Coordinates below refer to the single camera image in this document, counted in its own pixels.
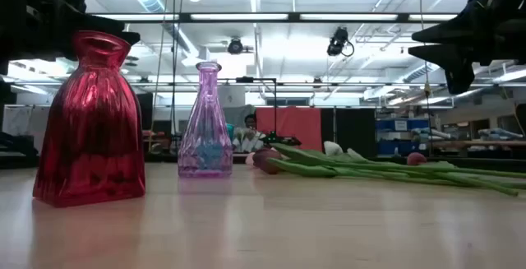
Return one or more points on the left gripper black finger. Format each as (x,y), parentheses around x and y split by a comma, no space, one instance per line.
(111,25)

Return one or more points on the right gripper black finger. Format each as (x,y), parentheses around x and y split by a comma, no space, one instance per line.
(448,55)
(456,32)

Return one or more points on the dark red artificial tulip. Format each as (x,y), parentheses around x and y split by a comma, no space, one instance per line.
(267,160)
(416,159)

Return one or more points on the white artificial tulip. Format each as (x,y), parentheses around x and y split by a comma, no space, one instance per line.
(354,154)
(332,147)

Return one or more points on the pink glass bottle vase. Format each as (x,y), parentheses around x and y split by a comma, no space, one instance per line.
(205,137)

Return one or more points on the red ribbed glass vase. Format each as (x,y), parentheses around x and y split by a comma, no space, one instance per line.
(90,137)

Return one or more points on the black overhead light bar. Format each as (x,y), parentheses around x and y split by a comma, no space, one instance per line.
(185,17)

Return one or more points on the wooden background table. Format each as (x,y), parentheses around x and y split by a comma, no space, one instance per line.
(472,142)

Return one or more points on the blue storage bins shelf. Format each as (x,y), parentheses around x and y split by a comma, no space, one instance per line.
(386,125)

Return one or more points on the black partition panel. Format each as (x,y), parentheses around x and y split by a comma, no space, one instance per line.
(353,131)

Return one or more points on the orange-red partition panel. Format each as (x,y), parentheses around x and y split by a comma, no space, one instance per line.
(296,127)

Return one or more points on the person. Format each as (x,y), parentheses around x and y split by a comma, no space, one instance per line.
(250,121)

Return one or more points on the black ceiling-hung camera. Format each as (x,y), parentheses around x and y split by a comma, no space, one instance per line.
(235,46)
(338,40)

